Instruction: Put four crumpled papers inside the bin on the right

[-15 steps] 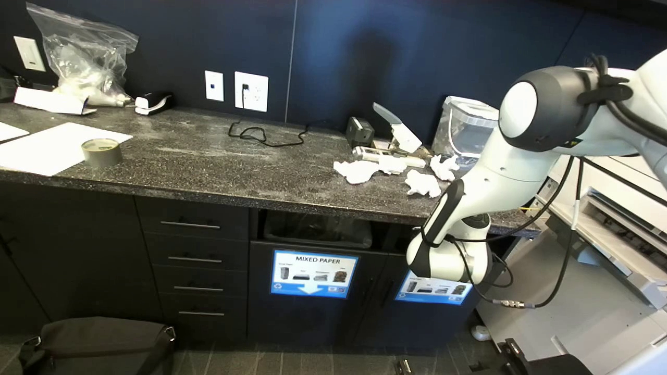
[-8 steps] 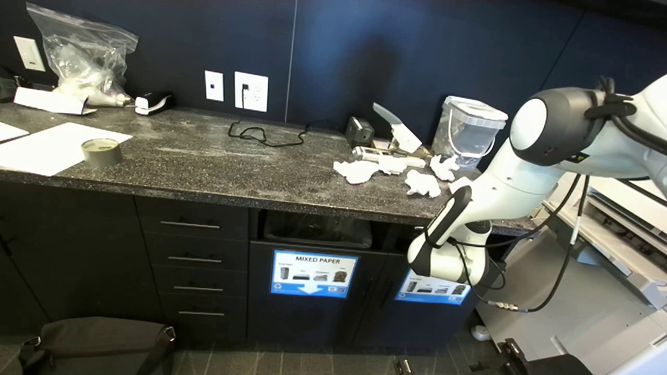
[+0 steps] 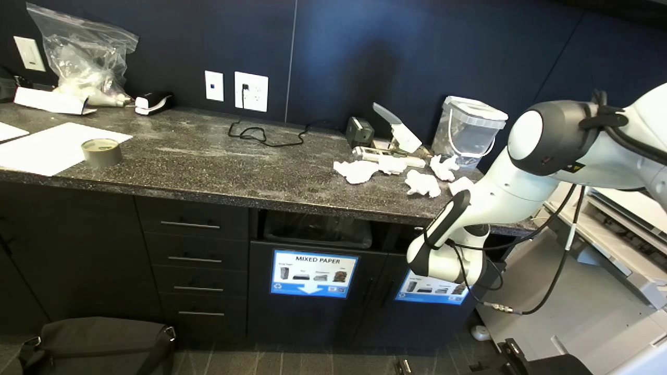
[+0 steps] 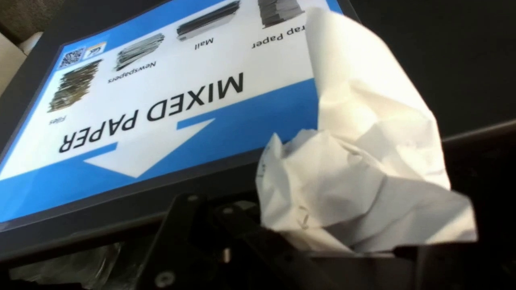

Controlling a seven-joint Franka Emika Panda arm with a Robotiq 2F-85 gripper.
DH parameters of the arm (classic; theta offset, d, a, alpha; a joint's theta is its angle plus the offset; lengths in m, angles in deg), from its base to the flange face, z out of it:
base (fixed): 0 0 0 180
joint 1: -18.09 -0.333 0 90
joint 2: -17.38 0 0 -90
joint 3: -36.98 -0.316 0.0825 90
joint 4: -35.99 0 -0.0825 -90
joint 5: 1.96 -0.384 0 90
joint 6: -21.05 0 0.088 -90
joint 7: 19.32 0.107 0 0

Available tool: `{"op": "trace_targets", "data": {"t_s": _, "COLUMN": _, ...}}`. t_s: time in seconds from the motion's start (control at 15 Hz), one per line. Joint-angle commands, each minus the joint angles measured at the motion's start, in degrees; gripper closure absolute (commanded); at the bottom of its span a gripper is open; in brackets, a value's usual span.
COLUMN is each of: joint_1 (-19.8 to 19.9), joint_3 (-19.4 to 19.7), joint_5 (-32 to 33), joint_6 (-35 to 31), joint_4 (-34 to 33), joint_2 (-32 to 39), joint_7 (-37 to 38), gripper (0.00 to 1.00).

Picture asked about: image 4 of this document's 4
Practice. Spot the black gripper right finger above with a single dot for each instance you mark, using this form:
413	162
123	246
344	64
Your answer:
441	267

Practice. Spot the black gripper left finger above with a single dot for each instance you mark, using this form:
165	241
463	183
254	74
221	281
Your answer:
204	246

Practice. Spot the white paper ball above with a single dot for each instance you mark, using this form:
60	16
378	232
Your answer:
365	177

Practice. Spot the black bin with liner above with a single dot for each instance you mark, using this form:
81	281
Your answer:
65	267

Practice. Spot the blue sign with up arrow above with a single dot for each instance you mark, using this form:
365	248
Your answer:
162	106

